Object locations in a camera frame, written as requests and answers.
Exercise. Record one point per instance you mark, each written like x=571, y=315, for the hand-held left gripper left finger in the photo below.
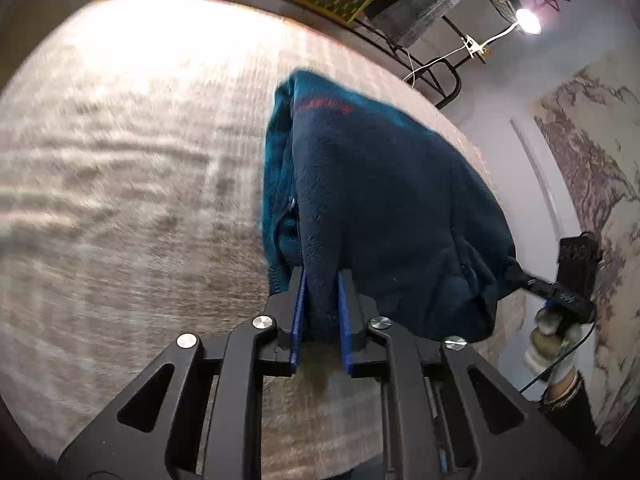
x=298, y=310

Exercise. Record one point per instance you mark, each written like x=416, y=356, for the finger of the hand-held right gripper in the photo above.
x=527, y=280

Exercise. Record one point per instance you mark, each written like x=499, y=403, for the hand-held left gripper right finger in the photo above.
x=344, y=320

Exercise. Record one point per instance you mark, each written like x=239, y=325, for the teal plaid shirt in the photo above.
x=390, y=200

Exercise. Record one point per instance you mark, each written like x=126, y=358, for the person's right forearm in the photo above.
x=567, y=400

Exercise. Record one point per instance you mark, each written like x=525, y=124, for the black metal clothes rack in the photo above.
x=456, y=85

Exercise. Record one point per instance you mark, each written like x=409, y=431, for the person's right hand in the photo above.
x=545, y=347

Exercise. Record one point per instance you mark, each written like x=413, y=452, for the beige checked mat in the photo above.
x=125, y=185

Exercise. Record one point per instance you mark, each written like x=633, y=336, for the small brown teddy bear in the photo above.
x=482, y=55

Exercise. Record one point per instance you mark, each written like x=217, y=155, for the white clip lamp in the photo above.
x=527, y=21

